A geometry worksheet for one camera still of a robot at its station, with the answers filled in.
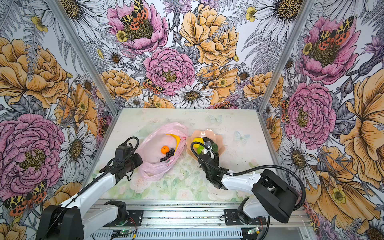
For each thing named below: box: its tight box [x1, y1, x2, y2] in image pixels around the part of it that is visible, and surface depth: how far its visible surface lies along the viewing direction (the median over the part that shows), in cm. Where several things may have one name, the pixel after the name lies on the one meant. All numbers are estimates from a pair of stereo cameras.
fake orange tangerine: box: [160, 145, 170, 155], surface depth 98 cm
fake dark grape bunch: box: [159, 147, 175, 162], surface depth 97 cm
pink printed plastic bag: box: [137, 122, 189, 181], surface depth 96 cm
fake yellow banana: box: [165, 133, 181, 155], surface depth 103 cm
